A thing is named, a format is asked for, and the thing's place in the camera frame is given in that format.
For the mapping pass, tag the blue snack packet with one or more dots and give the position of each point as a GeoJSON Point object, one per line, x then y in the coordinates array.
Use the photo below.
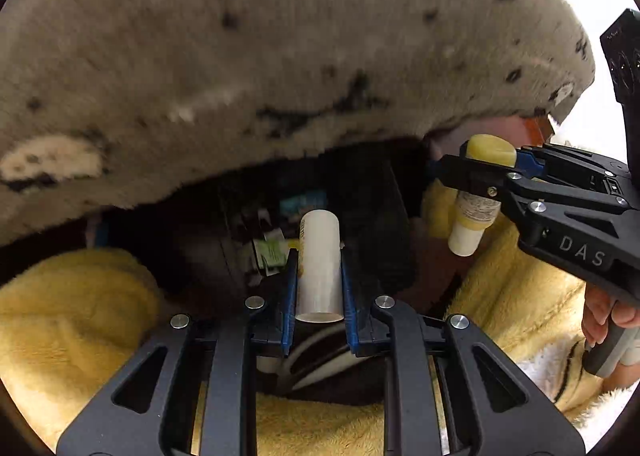
{"type": "Point", "coordinates": [300, 203]}

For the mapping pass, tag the white plastic tube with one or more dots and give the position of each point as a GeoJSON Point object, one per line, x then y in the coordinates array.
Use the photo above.
{"type": "Point", "coordinates": [320, 266]}

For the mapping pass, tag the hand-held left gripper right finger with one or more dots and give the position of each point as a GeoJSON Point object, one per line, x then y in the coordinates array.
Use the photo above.
{"type": "Point", "coordinates": [348, 306]}

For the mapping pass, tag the yellow plastic bottle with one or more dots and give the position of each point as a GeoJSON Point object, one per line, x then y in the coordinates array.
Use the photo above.
{"type": "Point", "coordinates": [470, 236]}

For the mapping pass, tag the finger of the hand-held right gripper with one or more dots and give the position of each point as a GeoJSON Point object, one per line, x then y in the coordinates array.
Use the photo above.
{"type": "Point", "coordinates": [475, 177]}
{"type": "Point", "coordinates": [525, 162]}

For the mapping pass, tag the yellow fluffy plush bag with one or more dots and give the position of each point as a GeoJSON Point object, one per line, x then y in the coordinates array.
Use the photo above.
{"type": "Point", "coordinates": [75, 326]}

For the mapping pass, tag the orange box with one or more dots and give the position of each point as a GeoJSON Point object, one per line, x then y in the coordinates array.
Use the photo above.
{"type": "Point", "coordinates": [537, 129]}

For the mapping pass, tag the person's right hand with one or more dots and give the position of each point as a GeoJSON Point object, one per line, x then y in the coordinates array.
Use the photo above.
{"type": "Point", "coordinates": [596, 316]}

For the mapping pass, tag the grey spotted plush bag flap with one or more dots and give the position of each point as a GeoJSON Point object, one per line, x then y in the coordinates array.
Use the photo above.
{"type": "Point", "coordinates": [250, 36]}

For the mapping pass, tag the green white carton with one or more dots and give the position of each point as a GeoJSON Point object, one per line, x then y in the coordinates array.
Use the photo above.
{"type": "Point", "coordinates": [270, 251]}

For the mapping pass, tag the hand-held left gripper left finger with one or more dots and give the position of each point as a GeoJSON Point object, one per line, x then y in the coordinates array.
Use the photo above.
{"type": "Point", "coordinates": [290, 296]}

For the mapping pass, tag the black plastic bin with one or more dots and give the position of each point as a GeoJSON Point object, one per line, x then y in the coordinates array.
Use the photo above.
{"type": "Point", "coordinates": [380, 216]}

